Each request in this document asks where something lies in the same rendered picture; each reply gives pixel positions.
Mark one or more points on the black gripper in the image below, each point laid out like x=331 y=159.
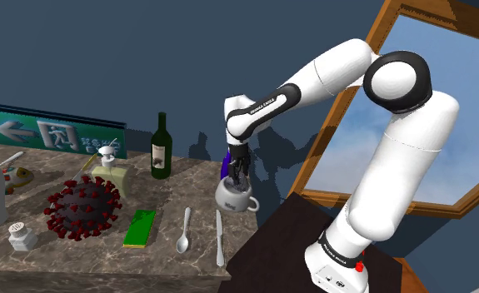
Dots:
x=239 y=153

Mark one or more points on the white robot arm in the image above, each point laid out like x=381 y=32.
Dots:
x=401 y=162

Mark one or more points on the blue bottle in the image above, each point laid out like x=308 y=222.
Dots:
x=224 y=167

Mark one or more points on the white mug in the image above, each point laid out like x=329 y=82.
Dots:
x=230 y=201

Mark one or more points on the dark green wine bottle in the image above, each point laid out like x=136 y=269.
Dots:
x=161 y=150

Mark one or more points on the silver knife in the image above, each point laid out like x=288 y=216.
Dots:
x=220 y=239

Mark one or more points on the silver spoon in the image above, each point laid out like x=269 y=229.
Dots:
x=183 y=240

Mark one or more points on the dark robot stand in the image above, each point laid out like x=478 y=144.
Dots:
x=275 y=251

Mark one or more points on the green flat sponge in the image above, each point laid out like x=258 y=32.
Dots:
x=141 y=228

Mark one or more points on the pale yellow soap dispenser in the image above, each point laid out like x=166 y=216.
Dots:
x=115 y=174

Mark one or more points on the yellow thin brush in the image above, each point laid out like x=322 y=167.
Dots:
x=85 y=167

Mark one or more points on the dark red-spiked virus model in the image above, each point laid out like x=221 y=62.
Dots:
x=84 y=207

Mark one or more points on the green exit sign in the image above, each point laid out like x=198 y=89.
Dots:
x=24 y=130

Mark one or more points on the wood framed window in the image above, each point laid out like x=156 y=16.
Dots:
x=458 y=134

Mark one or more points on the colourful toy fish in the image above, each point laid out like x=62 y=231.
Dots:
x=19 y=177

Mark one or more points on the white pen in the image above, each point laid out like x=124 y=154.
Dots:
x=11 y=159

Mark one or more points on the white salt shaker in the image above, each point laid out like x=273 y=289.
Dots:
x=21 y=238

